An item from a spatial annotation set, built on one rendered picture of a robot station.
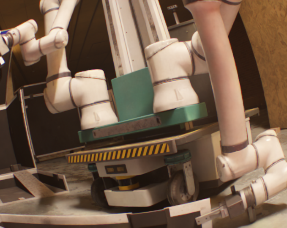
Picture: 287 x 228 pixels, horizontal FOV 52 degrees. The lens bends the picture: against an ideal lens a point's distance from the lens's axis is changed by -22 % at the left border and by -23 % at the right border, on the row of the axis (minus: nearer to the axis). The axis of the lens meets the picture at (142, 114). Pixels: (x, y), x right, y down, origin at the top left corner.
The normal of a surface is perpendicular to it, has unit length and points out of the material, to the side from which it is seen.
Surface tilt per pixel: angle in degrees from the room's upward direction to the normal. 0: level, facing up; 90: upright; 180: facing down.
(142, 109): 90
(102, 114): 68
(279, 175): 60
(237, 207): 90
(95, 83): 90
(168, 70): 91
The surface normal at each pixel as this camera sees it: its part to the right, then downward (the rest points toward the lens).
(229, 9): 0.06, 0.95
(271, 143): -0.04, -0.56
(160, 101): -0.66, -0.20
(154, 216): -0.14, 0.01
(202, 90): -0.65, 0.14
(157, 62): -0.47, 0.10
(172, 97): -0.29, -0.33
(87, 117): -0.48, -0.29
